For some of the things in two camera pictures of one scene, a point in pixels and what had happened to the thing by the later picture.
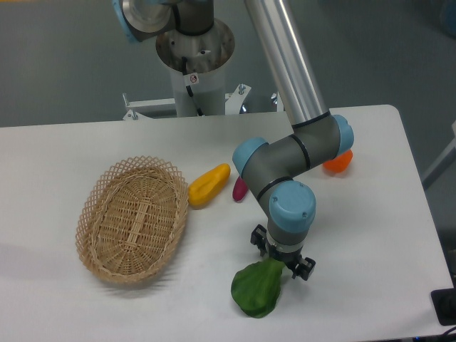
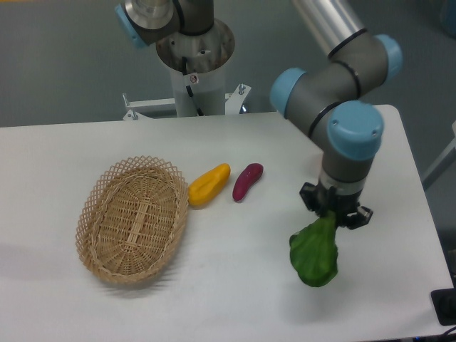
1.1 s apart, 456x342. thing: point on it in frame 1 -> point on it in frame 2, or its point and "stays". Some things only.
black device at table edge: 444,304 stays
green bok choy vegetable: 256,286 -> 313,251
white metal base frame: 234,103 stays
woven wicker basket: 130,218 stays
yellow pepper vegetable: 203,189 stays
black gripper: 304,269 -> 320,199
